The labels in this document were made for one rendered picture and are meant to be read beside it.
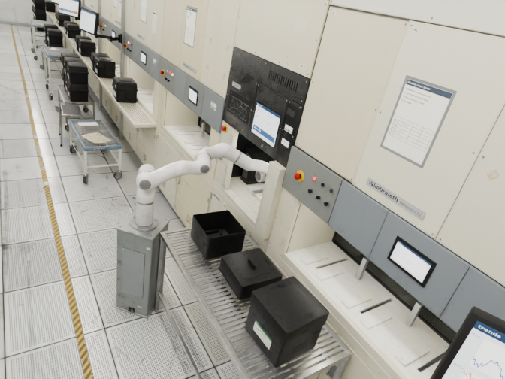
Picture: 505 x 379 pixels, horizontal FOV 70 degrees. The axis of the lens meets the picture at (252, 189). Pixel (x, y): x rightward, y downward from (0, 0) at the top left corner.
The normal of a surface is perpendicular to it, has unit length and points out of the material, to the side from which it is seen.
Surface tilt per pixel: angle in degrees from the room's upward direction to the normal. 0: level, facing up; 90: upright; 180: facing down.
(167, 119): 90
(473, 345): 82
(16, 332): 0
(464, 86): 90
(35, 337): 0
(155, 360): 0
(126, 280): 90
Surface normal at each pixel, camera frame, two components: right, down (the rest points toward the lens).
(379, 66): -0.84, 0.11
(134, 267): -0.23, 0.42
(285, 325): 0.18, -0.87
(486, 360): -0.51, 0.18
